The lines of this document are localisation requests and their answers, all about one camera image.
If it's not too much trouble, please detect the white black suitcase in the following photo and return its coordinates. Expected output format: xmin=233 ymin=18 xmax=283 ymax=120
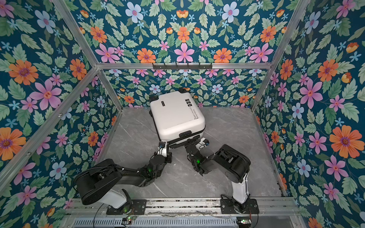
xmin=150 ymin=88 xmax=206 ymax=148

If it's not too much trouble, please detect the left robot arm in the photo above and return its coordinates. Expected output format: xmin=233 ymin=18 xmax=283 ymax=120
xmin=74 ymin=152 xmax=172 ymax=209

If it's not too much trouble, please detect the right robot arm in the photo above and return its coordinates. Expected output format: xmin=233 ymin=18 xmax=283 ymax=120
xmin=184 ymin=138 xmax=251 ymax=213

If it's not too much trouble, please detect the metal hook bar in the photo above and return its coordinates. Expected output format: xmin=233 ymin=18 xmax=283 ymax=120
xmin=152 ymin=63 xmax=213 ymax=70

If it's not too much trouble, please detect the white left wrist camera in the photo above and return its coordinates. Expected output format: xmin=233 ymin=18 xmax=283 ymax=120
xmin=157 ymin=141 xmax=169 ymax=157

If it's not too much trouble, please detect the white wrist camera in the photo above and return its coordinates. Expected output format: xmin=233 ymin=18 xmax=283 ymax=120
xmin=198 ymin=137 xmax=210 ymax=150
xmin=157 ymin=141 xmax=169 ymax=157

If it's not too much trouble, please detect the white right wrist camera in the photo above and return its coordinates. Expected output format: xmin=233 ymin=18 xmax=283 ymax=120
xmin=198 ymin=137 xmax=210 ymax=150

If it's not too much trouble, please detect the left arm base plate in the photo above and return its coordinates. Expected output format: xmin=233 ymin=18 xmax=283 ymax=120
xmin=106 ymin=199 xmax=147 ymax=215

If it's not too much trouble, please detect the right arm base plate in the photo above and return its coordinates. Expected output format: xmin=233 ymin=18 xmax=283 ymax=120
xmin=220 ymin=198 xmax=259 ymax=214

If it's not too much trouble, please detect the white perforated cable tray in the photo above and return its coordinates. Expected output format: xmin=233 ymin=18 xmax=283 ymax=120
xmin=72 ymin=217 xmax=238 ymax=228

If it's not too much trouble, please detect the aluminium mounting rail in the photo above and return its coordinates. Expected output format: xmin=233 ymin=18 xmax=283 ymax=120
xmin=65 ymin=197 xmax=301 ymax=219

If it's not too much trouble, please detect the aluminium frame cage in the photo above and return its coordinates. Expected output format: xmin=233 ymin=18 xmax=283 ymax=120
xmin=1 ymin=1 xmax=309 ymax=197

